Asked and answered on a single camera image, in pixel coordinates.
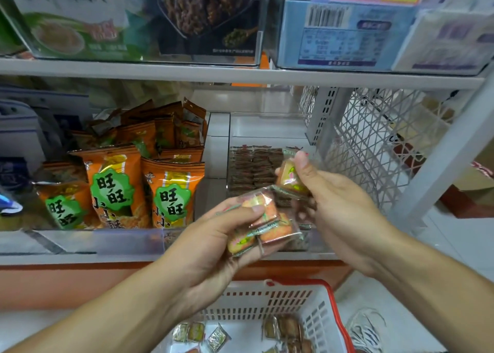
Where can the person's left hand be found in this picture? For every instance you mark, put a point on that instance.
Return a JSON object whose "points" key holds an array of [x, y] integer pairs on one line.
{"points": [[201, 260]]}

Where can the person's right hand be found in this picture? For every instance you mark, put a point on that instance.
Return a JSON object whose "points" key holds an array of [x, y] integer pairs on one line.
{"points": [[347, 214]]}

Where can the bundle of snack packets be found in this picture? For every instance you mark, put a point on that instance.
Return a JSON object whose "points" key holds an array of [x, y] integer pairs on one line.
{"points": [[292, 177], [262, 221]]}

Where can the white basket with red rim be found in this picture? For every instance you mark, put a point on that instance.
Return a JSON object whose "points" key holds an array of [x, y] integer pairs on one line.
{"points": [[324, 306]]}

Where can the row of small snack packets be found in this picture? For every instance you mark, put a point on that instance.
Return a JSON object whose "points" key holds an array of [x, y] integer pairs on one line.
{"points": [[251, 167]]}

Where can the pile of small snack packets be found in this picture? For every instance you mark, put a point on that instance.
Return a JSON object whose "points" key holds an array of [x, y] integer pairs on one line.
{"points": [[285, 329]]}

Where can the white metal shelf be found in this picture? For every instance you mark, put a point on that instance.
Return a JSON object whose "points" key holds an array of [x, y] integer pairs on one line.
{"points": [[231, 72]]}

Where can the clear plastic shelf front guard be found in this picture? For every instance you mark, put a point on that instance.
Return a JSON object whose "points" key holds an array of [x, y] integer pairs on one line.
{"points": [[92, 241]]}

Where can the person's right shoe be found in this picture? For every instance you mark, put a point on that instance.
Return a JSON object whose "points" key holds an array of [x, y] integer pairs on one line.
{"points": [[367, 332]]}

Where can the orange shelf base panel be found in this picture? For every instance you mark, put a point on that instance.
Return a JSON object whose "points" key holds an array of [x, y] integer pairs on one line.
{"points": [[77, 283]]}

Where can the white perforated side panel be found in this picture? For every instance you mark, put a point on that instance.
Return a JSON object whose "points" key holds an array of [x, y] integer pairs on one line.
{"points": [[378, 144]]}

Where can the group of orange snack bags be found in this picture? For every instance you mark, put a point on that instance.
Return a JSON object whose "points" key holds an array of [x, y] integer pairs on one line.
{"points": [[120, 187]]}

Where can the brown cardboard box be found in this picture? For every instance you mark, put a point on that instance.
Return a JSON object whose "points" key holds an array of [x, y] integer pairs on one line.
{"points": [[475, 187]]}

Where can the blue product box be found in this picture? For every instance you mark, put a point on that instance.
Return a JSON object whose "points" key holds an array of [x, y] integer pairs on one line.
{"points": [[347, 36]]}

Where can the blue white snack bag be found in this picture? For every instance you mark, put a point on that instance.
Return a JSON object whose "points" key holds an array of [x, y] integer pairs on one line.
{"points": [[9, 204]]}

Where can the black product box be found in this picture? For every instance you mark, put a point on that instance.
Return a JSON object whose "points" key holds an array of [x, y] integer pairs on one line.
{"points": [[208, 17]]}

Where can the green white product box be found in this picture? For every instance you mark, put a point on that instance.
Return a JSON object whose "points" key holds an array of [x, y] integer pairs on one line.
{"points": [[73, 21]]}

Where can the dark green product bag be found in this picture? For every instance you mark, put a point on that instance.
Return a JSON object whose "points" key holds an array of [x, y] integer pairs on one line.
{"points": [[9, 36]]}

